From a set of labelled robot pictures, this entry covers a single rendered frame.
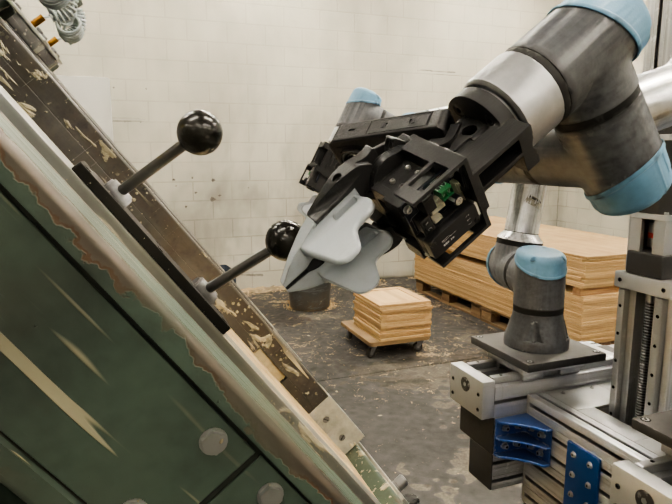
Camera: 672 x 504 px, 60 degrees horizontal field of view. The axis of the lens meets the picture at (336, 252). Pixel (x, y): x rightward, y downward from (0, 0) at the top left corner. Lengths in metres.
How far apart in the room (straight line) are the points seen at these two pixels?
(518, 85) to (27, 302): 0.36
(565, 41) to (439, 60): 6.78
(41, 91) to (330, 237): 0.69
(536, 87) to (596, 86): 0.06
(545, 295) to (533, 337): 0.10
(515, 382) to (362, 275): 1.01
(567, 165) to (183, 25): 5.91
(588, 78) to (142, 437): 0.41
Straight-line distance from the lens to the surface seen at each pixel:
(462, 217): 0.44
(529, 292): 1.42
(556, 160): 0.59
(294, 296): 5.59
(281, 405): 0.60
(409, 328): 4.41
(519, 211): 1.54
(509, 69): 0.49
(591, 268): 4.43
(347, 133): 0.52
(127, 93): 6.22
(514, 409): 1.44
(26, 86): 1.04
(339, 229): 0.43
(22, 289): 0.30
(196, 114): 0.50
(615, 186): 0.57
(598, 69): 0.52
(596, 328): 4.58
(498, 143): 0.45
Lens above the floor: 1.50
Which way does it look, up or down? 10 degrees down
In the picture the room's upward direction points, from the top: straight up
